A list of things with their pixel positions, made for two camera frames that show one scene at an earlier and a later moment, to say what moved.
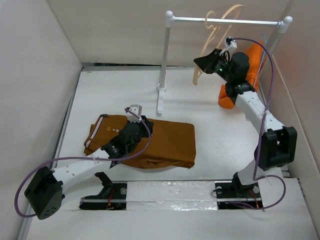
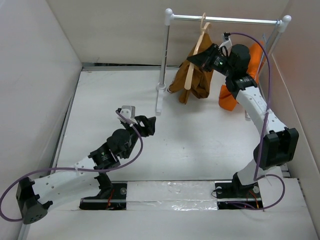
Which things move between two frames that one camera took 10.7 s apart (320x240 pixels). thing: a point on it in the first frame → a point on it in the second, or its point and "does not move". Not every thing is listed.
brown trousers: x=171 y=144 → x=200 y=80
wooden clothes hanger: x=210 y=32 → x=205 y=26
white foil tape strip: x=171 y=195 does not move
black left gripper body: x=143 y=130 does not move
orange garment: x=254 y=53 does not move
